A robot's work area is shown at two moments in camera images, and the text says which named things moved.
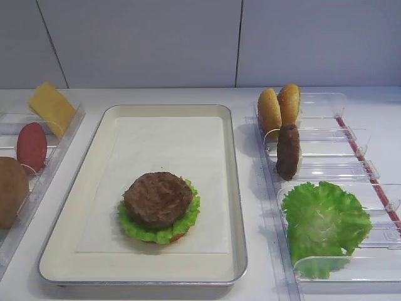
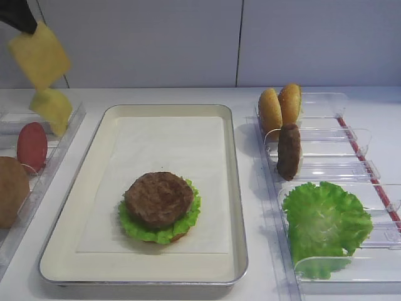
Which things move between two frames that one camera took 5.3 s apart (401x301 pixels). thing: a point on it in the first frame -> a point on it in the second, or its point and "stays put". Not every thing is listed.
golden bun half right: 289,101 stays put
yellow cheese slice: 52,105 -> 41,54
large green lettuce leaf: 324,224 stays put
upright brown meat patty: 288,155 stays put
